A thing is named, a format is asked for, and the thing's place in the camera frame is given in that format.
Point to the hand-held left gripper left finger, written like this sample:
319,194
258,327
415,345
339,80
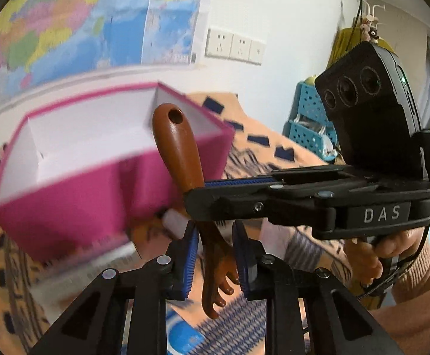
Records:
189,266

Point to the orange patterned blanket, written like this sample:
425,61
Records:
237,155

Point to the yellow hanging cloth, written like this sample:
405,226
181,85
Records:
342,44

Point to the white wall hook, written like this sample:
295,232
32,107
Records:
372,9

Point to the blue white medicine box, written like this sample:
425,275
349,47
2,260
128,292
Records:
183,334

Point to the white cream tube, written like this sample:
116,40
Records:
173,223

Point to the wall map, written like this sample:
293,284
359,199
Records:
70,18

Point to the blue plastic basket rack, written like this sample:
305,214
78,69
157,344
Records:
307,133

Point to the white wall socket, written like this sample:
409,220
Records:
257,52
241,48
218,42

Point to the brown wooden back scratcher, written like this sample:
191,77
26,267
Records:
178,148

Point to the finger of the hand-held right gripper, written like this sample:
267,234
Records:
237,182
229,203

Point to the small hanging plush toy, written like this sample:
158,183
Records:
370,29

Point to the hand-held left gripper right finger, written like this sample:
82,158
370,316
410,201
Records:
242,262

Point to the pink cardboard box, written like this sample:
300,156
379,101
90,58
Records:
70,199

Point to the person's right hand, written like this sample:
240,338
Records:
363,259

